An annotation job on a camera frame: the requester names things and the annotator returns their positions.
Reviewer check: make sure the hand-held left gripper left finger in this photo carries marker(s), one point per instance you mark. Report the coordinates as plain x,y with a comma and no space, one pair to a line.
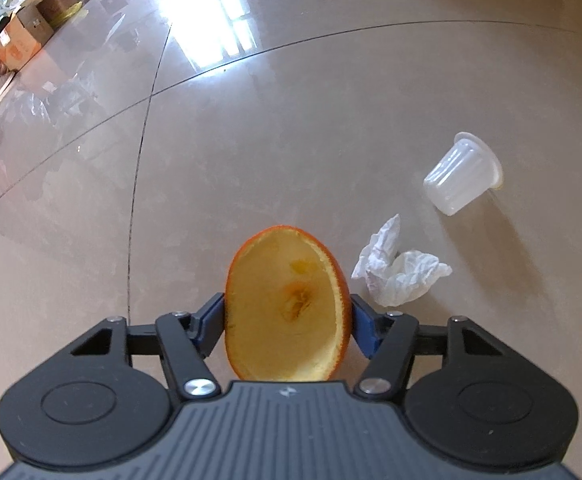
211,321

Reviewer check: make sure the crumpled white tissue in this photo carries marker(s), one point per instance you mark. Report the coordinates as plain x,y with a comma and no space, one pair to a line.
401,275

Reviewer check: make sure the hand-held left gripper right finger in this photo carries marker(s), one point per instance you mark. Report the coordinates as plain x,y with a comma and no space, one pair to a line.
363,326

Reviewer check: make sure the open orange-printed cardboard box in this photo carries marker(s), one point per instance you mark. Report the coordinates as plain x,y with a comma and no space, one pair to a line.
18,42

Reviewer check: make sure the clear plastic cup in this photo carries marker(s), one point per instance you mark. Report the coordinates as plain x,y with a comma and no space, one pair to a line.
461,175

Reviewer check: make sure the orange peel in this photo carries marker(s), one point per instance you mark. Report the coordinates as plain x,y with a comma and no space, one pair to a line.
281,305

